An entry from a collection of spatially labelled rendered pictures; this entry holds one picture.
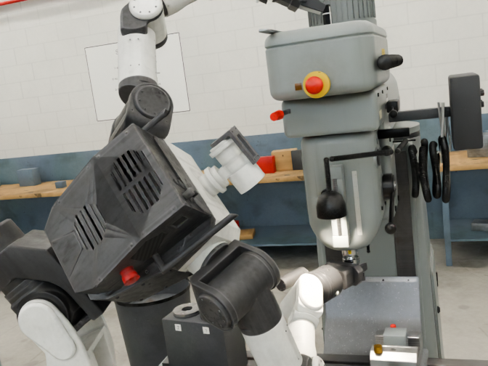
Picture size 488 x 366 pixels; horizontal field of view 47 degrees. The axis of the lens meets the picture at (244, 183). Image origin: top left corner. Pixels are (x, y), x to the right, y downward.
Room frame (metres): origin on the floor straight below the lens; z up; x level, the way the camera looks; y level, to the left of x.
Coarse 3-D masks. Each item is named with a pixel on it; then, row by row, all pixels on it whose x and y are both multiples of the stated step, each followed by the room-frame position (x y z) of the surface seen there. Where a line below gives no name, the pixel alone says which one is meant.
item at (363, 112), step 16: (336, 96) 1.39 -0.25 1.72; (352, 96) 1.38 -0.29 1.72; (368, 96) 1.36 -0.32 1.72; (384, 96) 1.55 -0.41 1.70; (304, 112) 1.42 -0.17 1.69; (320, 112) 1.40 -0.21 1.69; (336, 112) 1.39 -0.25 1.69; (352, 112) 1.38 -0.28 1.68; (368, 112) 1.37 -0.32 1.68; (384, 112) 1.52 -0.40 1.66; (288, 128) 1.43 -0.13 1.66; (304, 128) 1.42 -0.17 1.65; (320, 128) 1.41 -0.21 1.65; (336, 128) 1.39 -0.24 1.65; (352, 128) 1.38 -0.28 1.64; (368, 128) 1.37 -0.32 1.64
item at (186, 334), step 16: (192, 304) 1.72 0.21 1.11; (176, 320) 1.64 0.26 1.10; (192, 320) 1.62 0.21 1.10; (176, 336) 1.64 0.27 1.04; (192, 336) 1.61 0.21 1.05; (208, 336) 1.59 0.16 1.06; (224, 336) 1.56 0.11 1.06; (240, 336) 1.64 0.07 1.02; (176, 352) 1.65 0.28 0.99; (192, 352) 1.62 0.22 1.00; (208, 352) 1.59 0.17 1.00; (224, 352) 1.56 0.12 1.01; (240, 352) 1.63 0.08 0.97
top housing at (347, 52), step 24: (336, 24) 1.30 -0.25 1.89; (360, 24) 1.29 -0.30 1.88; (288, 48) 1.33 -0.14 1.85; (312, 48) 1.31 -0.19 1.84; (336, 48) 1.29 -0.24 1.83; (360, 48) 1.28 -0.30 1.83; (384, 48) 1.55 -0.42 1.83; (288, 72) 1.33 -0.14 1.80; (336, 72) 1.29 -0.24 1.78; (360, 72) 1.28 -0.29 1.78; (384, 72) 1.50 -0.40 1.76; (288, 96) 1.34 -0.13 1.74
